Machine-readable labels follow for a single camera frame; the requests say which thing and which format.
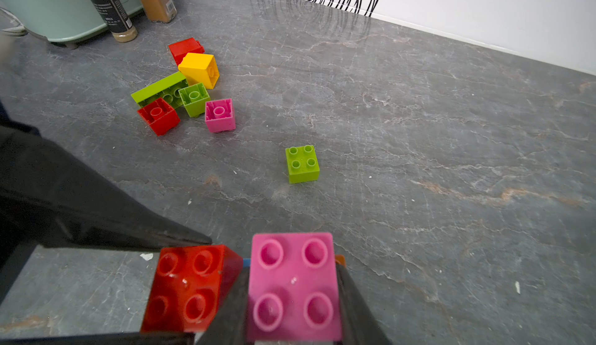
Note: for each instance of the pink lego brick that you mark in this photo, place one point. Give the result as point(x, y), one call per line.
point(293, 288)

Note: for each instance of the magenta lego brick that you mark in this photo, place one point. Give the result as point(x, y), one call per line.
point(219, 116)

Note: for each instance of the lime green lego brick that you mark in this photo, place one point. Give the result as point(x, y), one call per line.
point(302, 164)

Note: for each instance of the small green lego brick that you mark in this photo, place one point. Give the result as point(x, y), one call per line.
point(194, 99)

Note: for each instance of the long green lego brick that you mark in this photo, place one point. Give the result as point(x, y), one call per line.
point(167, 88)

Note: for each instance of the orange lego brick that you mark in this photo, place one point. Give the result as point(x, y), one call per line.
point(340, 259)

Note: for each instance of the mint green toaster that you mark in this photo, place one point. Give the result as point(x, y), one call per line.
point(65, 22)

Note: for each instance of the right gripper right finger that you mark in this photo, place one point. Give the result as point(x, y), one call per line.
point(358, 324)

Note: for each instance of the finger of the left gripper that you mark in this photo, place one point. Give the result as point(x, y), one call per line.
point(50, 198)
point(110, 339)

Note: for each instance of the yellow lego brick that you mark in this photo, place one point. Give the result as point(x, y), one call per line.
point(200, 69)

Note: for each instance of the small red lego brick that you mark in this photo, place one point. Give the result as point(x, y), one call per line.
point(160, 116)

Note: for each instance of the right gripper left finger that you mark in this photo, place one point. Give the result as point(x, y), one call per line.
point(229, 325)

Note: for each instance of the dark pepper jar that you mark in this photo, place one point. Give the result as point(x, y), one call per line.
point(116, 19)

